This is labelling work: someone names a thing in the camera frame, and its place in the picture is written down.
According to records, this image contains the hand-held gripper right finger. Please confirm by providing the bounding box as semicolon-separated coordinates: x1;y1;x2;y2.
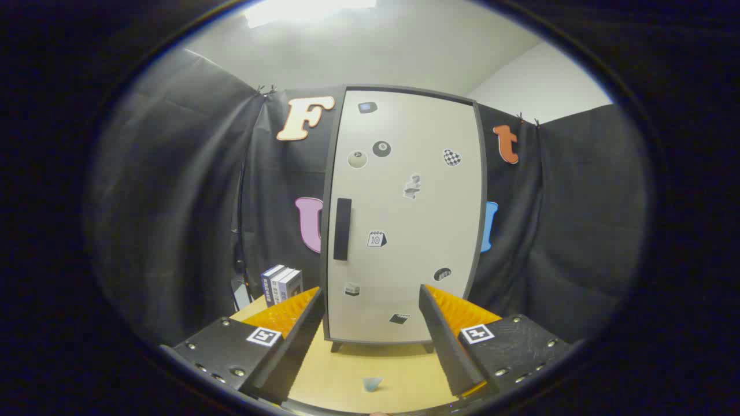
419;283;574;400

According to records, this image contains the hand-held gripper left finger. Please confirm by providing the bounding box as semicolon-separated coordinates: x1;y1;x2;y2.
172;286;325;405

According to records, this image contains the white cabinet door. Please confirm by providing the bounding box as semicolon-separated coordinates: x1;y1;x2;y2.
327;90;484;343

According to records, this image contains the black door handle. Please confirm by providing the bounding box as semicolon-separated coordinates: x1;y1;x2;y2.
333;198;353;261

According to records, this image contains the white spine book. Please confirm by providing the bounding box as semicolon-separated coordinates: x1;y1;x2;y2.
272;267;294;305

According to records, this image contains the dark blue spine book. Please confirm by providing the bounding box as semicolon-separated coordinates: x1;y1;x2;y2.
261;265;285;307

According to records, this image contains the grey cabinet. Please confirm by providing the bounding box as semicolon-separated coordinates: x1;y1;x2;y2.
320;86;487;353

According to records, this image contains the black backdrop stand pole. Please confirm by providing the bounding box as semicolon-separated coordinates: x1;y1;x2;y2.
230;162;253;313

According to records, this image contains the black backdrop cloth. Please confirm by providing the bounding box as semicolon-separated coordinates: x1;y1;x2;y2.
87;49;651;347

